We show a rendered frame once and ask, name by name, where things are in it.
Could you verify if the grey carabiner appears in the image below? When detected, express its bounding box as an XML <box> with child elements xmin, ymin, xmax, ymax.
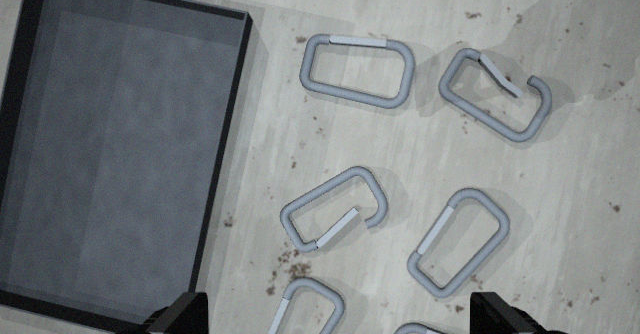
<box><xmin>280</xmin><ymin>166</ymin><xmax>387</xmax><ymax>252</ymax></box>
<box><xmin>394</xmin><ymin>323</ymin><xmax>447</xmax><ymax>334</ymax></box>
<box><xmin>299</xmin><ymin>34</ymin><xmax>415</xmax><ymax>109</ymax></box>
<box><xmin>267</xmin><ymin>277</ymin><xmax>344</xmax><ymax>334</ymax></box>
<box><xmin>438</xmin><ymin>48</ymin><xmax>552</xmax><ymax>142</ymax></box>
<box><xmin>407</xmin><ymin>188</ymin><xmax>510</xmax><ymax>298</ymax></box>

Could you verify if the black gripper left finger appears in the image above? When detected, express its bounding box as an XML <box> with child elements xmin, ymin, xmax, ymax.
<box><xmin>116</xmin><ymin>292</ymin><xmax>209</xmax><ymax>334</ymax></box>

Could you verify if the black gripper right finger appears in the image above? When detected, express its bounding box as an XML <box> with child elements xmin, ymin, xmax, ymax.
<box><xmin>470</xmin><ymin>292</ymin><xmax>567</xmax><ymax>334</ymax></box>

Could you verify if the grey tray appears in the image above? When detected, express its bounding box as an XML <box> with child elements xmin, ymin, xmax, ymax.
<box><xmin>0</xmin><ymin>0</ymin><xmax>252</xmax><ymax>334</ymax></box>

